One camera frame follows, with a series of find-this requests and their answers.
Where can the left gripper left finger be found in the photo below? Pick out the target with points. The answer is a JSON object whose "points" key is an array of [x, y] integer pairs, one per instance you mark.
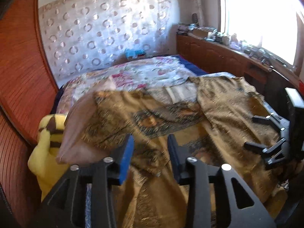
{"points": [[88, 187]]}

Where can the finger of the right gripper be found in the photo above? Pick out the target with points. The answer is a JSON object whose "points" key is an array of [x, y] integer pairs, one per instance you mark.
{"points": [[277, 122], [262, 150]]}

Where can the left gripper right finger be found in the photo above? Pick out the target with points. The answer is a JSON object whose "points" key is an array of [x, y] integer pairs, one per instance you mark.
{"points": [[236, 204]]}

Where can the golden brown patterned cloth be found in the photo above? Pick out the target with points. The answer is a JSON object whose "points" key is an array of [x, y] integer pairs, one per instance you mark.
{"points": [[210, 117]]}

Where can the wooden window-side cabinet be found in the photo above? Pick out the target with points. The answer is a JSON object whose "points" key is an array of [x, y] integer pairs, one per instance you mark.
{"points": [[214, 58]]}

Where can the yellow plush toy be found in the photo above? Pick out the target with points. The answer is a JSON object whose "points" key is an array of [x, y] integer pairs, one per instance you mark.
{"points": [[42, 161]]}

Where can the pink pillow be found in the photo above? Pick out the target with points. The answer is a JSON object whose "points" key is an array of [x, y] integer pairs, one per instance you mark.
{"points": [[73, 149]]}

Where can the navy blue blanket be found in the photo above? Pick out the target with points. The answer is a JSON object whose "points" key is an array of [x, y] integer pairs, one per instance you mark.
{"points": [[190, 66]]}

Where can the cardboard box on cabinet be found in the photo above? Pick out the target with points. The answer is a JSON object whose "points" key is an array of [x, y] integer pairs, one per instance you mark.
{"points": [[203, 32]]}

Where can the wooden slatted wardrobe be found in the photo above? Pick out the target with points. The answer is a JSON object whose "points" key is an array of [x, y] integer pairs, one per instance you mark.
{"points": [[27, 94]]}

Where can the teal item at bedhead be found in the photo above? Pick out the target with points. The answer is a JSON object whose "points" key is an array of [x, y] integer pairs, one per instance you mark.
{"points": [[134, 54]]}

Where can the white circle-pattern curtain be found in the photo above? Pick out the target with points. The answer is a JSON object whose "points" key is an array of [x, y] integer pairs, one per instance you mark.
{"points": [[80, 36]]}

